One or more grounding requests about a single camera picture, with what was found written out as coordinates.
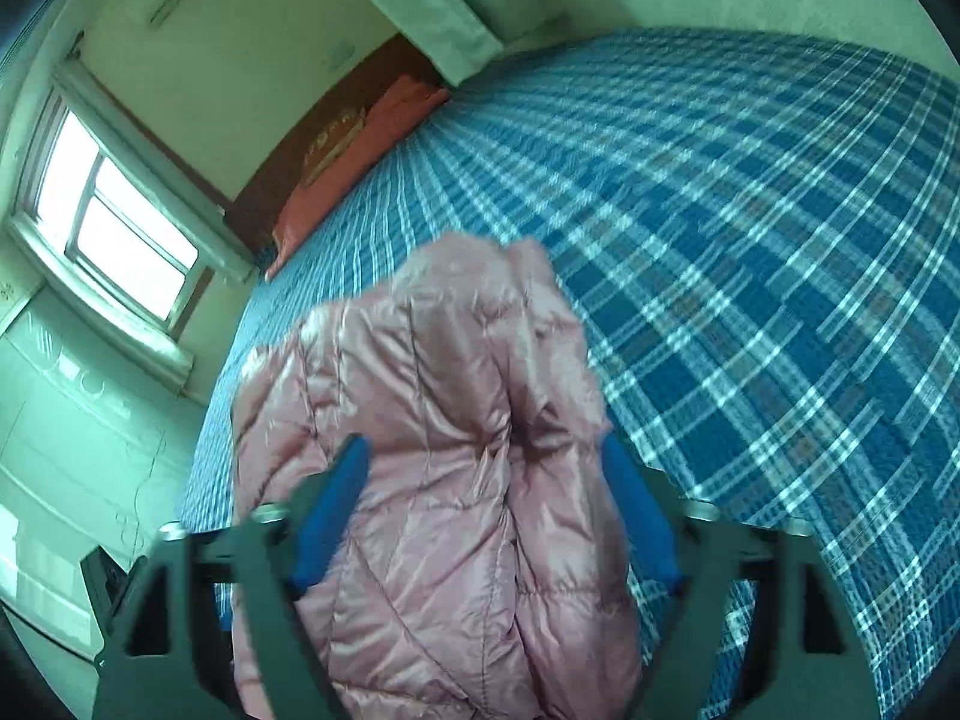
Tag pink puffer jacket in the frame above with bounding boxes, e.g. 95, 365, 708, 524
229, 231, 646, 720

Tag bed with blue plaid sheet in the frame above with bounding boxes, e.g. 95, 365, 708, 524
176, 26, 960, 720

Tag white wardrobe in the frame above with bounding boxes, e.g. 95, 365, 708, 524
0, 281, 211, 661

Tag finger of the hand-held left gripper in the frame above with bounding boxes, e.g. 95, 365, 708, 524
94, 435, 370, 720
600, 431, 882, 720

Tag dark wooden headboard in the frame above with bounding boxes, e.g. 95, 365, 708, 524
223, 34, 425, 256

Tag red pillow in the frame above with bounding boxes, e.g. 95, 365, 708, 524
266, 75, 451, 282

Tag window with white frame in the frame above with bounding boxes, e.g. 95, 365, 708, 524
15, 86, 200, 331

